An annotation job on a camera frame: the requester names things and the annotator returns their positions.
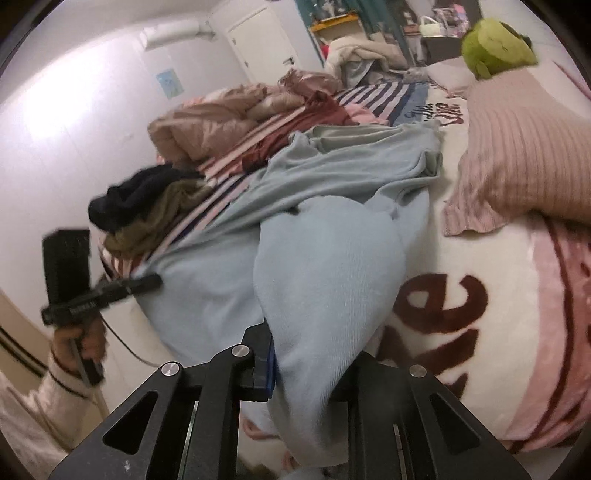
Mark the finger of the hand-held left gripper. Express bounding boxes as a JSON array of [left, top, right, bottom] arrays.
[[107, 274, 163, 301]]

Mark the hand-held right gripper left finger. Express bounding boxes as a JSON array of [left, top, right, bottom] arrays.
[[48, 323, 278, 480]]

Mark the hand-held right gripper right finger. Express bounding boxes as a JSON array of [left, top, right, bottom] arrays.
[[330, 351, 532, 480]]

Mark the light blue sweatshirt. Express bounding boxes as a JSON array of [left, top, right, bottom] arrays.
[[139, 121, 444, 472]]

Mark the person's left forearm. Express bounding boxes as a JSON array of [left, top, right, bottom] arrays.
[[0, 351, 105, 467]]

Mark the person's left hand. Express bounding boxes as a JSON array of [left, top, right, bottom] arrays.
[[51, 318, 108, 374]]

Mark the olive brown garment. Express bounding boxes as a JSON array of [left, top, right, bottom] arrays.
[[104, 180, 215, 259]]

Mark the navy garment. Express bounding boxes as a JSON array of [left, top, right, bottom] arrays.
[[88, 166, 204, 232]]

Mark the pink quilt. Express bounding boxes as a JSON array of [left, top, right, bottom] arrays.
[[148, 83, 319, 169]]

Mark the dark red garment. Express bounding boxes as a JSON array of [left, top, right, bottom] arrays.
[[242, 90, 358, 169]]

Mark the white air conditioner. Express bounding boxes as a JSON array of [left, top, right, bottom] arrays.
[[141, 21, 215, 49]]

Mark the pink satin cloth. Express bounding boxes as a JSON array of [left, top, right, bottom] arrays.
[[279, 68, 345, 97]]

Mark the white door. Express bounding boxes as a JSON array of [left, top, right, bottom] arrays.
[[226, 7, 324, 88]]

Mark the pink ribbed pillow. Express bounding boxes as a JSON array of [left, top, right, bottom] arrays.
[[443, 69, 591, 238]]

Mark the beige bedding pile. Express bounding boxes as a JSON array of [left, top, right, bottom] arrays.
[[323, 36, 409, 88]]

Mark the white pillow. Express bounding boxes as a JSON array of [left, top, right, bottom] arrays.
[[425, 60, 476, 97]]

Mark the yellow shelf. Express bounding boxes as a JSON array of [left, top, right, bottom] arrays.
[[308, 14, 361, 33]]

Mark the dark desk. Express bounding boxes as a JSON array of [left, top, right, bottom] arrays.
[[422, 34, 467, 63]]

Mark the green plush toy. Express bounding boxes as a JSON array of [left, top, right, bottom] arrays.
[[462, 18, 539, 79]]

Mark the teal curtain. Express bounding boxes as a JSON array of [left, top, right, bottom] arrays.
[[295, 0, 407, 38]]

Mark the white handbag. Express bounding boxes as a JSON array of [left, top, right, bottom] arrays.
[[419, 16, 448, 38]]

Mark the black cable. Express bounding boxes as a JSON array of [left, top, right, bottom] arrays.
[[104, 318, 153, 365]]

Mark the small blue wall poster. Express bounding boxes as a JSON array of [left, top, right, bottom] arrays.
[[156, 68, 188, 99]]

